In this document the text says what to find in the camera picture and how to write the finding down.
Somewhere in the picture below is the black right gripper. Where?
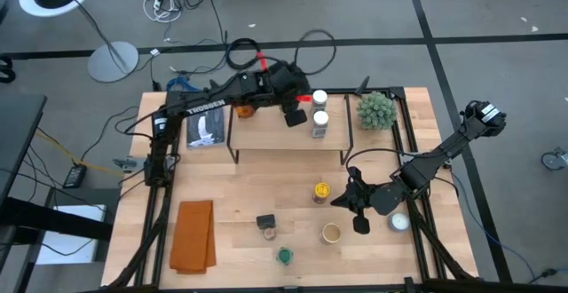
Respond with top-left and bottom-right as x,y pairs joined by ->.
330,166 -> 407,235

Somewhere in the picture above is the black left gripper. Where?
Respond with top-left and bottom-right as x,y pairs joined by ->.
265,60 -> 314,129

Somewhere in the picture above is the white-lidded spice jar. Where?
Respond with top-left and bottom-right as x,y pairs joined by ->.
312,109 -> 330,139

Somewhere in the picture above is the brown wooden cup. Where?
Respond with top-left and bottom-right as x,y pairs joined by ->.
321,222 -> 343,245

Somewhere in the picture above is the bagel seasoning jar white lid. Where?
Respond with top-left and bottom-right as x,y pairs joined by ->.
311,89 -> 328,112

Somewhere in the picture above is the black spice jar yellow lid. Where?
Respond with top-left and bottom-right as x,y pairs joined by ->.
312,181 -> 332,205

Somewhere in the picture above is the amber glass spice jar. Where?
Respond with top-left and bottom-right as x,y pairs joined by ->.
234,103 -> 257,120

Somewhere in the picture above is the green oregano spice jar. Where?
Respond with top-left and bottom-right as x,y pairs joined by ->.
276,246 -> 295,266

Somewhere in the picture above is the red and black box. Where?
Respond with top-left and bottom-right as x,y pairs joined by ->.
256,213 -> 276,230

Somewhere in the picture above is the round silver-lidded jar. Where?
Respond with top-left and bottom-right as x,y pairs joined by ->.
388,211 -> 412,234

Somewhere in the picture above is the green plant in white pot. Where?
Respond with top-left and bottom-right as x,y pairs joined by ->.
356,91 -> 399,131

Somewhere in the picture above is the folded orange cloth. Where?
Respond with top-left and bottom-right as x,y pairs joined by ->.
170,199 -> 217,275

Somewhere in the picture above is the floor lamp with round base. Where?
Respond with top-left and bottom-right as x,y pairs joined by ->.
18,0 -> 140,83

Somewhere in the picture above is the grey caster wheel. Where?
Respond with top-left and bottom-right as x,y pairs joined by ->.
540,146 -> 568,172

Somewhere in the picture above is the black power adapter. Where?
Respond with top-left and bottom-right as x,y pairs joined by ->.
63,163 -> 88,190

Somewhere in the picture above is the white box under desk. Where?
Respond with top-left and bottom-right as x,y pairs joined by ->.
35,202 -> 107,266

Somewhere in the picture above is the black desk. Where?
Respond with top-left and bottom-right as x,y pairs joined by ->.
0,92 -> 114,293

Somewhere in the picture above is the wooden shelf with black frame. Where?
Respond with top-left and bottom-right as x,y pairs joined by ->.
225,91 -> 356,165

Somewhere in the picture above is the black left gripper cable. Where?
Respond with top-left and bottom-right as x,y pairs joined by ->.
295,28 -> 337,76

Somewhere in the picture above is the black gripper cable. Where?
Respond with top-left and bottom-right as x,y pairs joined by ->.
344,147 -> 430,172
295,28 -> 337,76

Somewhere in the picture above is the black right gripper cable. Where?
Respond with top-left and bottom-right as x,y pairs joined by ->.
344,147 -> 430,172

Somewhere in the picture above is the coiled black cable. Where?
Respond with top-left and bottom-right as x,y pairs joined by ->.
225,37 -> 263,71

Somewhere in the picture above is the black metal table frame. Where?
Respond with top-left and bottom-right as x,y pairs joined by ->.
104,86 -> 483,293

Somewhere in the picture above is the blue floor cable bundle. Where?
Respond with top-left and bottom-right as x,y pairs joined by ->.
166,75 -> 201,93

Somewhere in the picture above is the long blue floor cable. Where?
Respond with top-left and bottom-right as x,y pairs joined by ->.
452,168 -> 540,281

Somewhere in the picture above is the white power strip with cables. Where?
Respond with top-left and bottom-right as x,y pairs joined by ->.
142,0 -> 184,24

